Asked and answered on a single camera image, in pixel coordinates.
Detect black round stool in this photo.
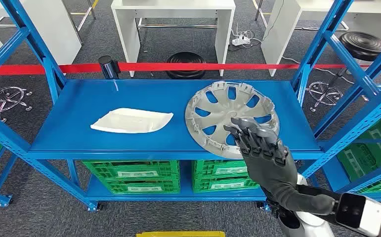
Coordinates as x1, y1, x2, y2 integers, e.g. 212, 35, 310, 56
308, 32, 381, 113
166, 51, 207, 80
0, 55, 33, 123

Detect black barrier belt post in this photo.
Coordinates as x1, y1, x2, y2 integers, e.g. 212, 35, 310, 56
98, 55, 122, 80

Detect white power strip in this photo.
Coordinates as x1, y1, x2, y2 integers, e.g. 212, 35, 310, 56
232, 35, 251, 46

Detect white plastic cover part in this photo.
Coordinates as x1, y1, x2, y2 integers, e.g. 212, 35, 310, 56
90, 108, 174, 134

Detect tangled power cables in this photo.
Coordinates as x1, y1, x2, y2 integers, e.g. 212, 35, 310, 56
228, 28, 263, 53

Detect white floor cable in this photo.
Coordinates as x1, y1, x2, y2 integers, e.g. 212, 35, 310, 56
281, 56, 355, 85

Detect white desk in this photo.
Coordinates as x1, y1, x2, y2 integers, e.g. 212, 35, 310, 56
111, 0, 236, 78
261, 0, 381, 78
0, 0, 96, 66

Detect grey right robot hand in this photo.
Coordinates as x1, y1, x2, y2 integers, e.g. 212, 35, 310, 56
223, 117, 337, 216

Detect blue metal shelf rack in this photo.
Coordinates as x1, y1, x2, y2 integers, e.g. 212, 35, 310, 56
314, 83, 381, 202
0, 0, 381, 213
0, 28, 31, 208

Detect silver plastic wheel hubcap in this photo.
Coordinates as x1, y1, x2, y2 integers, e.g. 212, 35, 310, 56
185, 81, 280, 159

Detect red barrier belt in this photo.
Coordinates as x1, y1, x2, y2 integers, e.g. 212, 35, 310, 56
0, 62, 381, 77

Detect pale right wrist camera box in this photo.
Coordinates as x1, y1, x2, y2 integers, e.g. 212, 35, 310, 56
336, 193, 381, 237

